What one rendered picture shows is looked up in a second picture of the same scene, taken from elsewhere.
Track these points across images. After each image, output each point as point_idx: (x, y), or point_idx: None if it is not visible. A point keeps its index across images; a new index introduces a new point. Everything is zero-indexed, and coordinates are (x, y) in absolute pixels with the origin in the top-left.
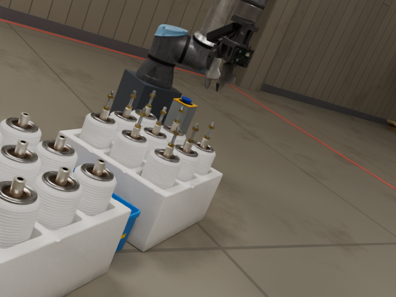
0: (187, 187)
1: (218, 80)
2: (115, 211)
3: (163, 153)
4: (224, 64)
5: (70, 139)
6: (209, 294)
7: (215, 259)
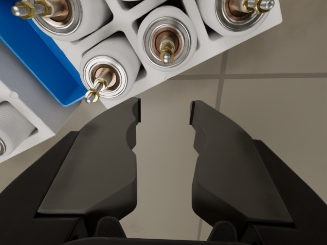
0: (154, 83)
1: (200, 110)
2: (37, 138)
3: (102, 69)
4: (196, 194)
5: None
6: (159, 129)
7: (198, 93)
